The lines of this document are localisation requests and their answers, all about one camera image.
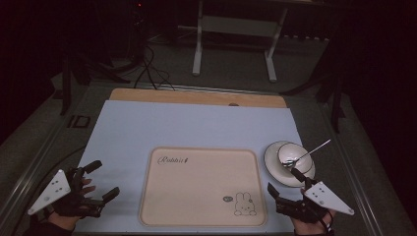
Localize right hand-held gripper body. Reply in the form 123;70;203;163
274;180;356;224

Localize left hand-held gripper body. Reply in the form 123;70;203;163
27;166;106;219

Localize white bowl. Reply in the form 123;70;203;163
277;142;315;175

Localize white plate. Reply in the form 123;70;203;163
263;140;317;189

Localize metal spoon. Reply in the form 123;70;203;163
281;139;332;169

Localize person's right hand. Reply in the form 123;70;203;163
290;209;337;233

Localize person's left hand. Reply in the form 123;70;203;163
48;177;96;231

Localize beige tray with rabbit print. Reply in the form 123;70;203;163
139;146;268;228

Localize black stand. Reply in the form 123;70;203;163
52;53;132;117
280;30;347;134

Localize light blue table mat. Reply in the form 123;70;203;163
73;99;305;234

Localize dark equipment tower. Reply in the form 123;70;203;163
128;0;148;65

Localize white metal stand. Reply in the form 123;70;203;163
192;0;290;84

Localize black square floor frame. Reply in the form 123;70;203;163
66;114;91;130

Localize black cables on floor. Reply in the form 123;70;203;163
133;44;176;91

